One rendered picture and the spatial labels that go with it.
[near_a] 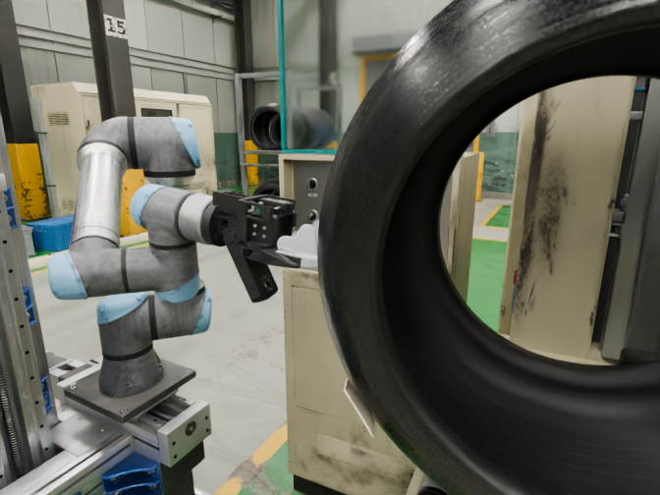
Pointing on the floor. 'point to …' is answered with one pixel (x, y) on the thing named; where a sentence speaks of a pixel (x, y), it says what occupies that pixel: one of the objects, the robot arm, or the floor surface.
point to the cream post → (570, 212)
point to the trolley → (259, 125)
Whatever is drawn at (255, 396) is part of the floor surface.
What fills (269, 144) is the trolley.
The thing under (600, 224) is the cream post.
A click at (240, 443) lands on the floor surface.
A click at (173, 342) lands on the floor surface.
